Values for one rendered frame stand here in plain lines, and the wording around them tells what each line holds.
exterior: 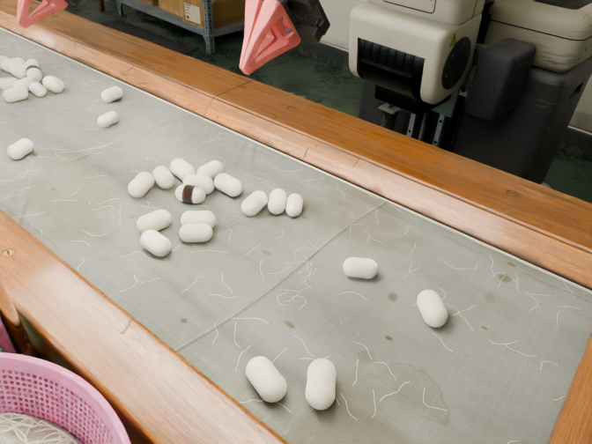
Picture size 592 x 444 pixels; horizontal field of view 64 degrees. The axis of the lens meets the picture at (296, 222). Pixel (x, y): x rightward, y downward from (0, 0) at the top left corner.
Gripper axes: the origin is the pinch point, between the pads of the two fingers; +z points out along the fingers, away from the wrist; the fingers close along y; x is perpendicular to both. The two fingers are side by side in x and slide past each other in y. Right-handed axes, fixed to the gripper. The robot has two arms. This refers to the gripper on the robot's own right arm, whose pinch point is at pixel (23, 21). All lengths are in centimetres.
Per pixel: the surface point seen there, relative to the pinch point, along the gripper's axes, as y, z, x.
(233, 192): 52, 9, 1
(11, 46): -13.3, 3.1, 7.3
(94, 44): 3.2, -3.8, 10.1
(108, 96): 21.0, 4.6, 4.7
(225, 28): -139, -95, 170
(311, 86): -63, -78, 174
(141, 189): 44.1, 14.0, -3.2
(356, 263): 69, 10, 0
